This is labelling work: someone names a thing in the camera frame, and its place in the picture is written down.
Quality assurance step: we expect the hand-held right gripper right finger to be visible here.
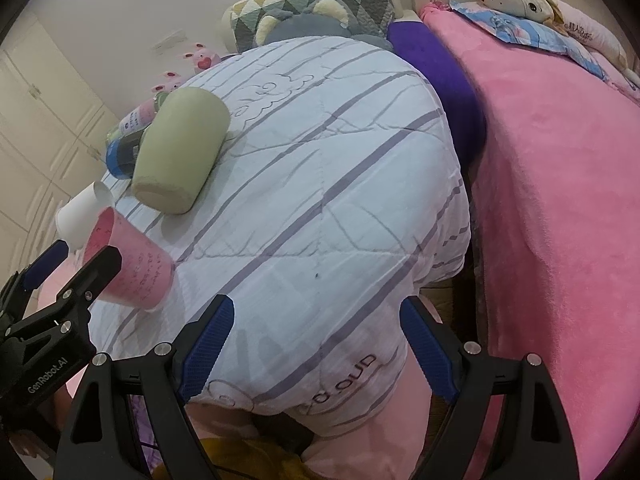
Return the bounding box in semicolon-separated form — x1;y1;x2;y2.
399;295;583;480

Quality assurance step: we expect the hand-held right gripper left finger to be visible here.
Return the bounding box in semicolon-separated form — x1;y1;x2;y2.
52;294;235;480

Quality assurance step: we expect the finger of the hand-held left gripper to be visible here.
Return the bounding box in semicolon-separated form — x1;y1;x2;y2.
0;239;70;317
4;245;124;342

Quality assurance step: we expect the pink cup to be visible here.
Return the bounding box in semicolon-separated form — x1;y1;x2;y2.
82;206;176;311

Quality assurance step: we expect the green cup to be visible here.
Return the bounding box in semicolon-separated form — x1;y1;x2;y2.
131;86;232;215

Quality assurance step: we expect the white paper cup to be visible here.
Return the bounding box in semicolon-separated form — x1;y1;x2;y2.
55;181;117;250

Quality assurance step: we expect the person's pink clothing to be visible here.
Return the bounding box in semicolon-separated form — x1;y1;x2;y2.
190;360;437;480

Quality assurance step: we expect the blue bottle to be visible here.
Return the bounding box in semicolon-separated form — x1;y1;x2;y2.
105;127;151;180

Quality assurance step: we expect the yellow cloth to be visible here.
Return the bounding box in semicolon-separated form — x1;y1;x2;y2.
150;435;312;480

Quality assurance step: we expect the cream wardrobe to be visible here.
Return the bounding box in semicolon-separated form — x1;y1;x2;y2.
0;10;121;286

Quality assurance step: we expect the pink and white bottle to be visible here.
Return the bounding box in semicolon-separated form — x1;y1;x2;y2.
107;91;173;141

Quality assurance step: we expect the pink fleece blanket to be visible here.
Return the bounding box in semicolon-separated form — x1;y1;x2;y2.
417;2;640;480

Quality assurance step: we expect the white striped quilt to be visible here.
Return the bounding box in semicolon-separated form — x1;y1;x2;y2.
75;35;474;421

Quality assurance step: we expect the pink pig plush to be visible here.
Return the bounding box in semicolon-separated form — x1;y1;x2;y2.
150;42;224;94

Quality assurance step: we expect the purple cloth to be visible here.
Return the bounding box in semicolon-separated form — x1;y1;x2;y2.
387;19;489;171

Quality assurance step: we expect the grey plush toy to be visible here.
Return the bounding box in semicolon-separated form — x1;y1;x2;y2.
255;0;396;52

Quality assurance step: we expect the blue printed pillow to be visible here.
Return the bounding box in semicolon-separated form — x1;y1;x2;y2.
449;0;614;84

